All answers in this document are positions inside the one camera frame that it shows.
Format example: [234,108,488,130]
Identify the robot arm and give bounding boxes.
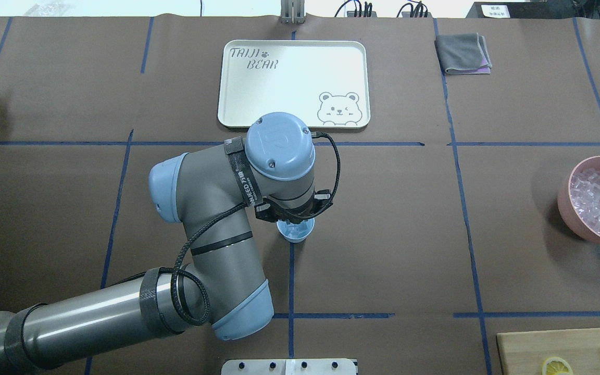
[0,113,336,374]

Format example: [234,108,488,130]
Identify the light blue cup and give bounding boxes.
[276,218,315,244]

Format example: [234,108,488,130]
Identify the cream bear tray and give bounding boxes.
[218,40,371,130]

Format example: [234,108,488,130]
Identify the wooden cutting board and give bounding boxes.
[497,328,600,374]

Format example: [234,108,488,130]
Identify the lemon slices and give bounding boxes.
[541,357,574,375]

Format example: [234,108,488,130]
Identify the aluminium frame post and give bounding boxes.
[280,0,306,24]

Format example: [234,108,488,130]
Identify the white camera pole mount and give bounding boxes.
[220,358,359,374]

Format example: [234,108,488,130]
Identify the grey folded cloth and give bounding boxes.
[435,33,493,74]

